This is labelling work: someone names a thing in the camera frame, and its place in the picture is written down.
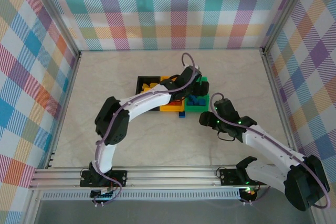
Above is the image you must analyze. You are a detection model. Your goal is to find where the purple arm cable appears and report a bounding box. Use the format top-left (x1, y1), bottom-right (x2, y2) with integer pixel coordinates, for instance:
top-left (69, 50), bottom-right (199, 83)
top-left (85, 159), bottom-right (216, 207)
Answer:
top-left (211, 92), bottom-right (331, 209)
top-left (94, 52), bottom-right (203, 175)

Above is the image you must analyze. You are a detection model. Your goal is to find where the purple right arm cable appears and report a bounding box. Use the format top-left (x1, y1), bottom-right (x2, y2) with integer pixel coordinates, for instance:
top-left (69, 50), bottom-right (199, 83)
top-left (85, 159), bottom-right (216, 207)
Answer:
top-left (211, 92), bottom-right (331, 209)

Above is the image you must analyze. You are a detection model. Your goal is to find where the green plastic bin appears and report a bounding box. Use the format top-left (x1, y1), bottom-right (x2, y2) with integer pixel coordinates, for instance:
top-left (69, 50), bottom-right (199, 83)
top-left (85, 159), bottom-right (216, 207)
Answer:
top-left (184, 76), bottom-right (211, 113)

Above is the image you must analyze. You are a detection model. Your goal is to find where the slotted white cable duct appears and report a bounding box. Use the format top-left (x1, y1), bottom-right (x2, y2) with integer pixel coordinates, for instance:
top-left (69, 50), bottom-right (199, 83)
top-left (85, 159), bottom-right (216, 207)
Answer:
top-left (40, 191), bottom-right (242, 201)

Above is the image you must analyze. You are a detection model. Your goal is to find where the small electronics board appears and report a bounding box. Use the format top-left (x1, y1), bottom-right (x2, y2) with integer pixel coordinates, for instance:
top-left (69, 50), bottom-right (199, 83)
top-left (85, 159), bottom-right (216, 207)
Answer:
top-left (90, 189), bottom-right (116, 201)
top-left (240, 187), bottom-right (259, 196)

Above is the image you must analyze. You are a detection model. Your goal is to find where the black plastic bin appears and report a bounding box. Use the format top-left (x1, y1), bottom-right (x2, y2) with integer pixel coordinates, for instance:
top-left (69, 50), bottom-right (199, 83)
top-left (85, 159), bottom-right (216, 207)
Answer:
top-left (136, 76), bottom-right (162, 113)

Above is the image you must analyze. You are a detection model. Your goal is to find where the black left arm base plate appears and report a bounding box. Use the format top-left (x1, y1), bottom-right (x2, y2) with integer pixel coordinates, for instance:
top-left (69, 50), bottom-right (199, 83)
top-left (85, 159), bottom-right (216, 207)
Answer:
top-left (80, 168), bottom-right (129, 188)

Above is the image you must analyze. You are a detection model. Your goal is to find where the aluminium side rail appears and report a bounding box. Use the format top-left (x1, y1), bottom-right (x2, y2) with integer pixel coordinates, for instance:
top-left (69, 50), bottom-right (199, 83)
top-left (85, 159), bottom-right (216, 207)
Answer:
top-left (22, 52), bottom-right (82, 224)
top-left (261, 48), bottom-right (325, 224)

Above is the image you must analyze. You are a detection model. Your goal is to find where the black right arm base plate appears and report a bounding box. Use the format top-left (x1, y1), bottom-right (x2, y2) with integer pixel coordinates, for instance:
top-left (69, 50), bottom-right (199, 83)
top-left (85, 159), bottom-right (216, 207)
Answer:
top-left (219, 168), bottom-right (267, 187)

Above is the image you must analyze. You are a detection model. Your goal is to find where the yellow plastic bin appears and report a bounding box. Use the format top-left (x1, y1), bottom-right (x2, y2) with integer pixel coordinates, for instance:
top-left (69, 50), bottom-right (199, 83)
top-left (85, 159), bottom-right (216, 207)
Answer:
top-left (159, 76), bottom-right (186, 113)

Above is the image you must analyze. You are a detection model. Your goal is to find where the aluminium frame post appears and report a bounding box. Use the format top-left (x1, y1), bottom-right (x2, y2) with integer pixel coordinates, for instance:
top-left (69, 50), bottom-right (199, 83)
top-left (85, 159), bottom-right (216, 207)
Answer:
top-left (30, 0), bottom-right (81, 61)
top-left (261, 0), bottom-right (312, 55)

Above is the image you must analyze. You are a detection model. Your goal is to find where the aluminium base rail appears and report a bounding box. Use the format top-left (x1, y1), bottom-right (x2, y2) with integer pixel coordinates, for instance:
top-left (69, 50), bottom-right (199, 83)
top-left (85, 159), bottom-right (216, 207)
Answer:
top-left (28, 166), bottom-right (275, 190)

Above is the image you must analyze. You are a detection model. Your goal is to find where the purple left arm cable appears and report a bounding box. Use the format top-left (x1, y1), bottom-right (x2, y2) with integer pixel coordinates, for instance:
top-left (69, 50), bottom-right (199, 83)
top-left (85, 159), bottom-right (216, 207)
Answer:
top-left (94, 52), bottom-right (203, 175)

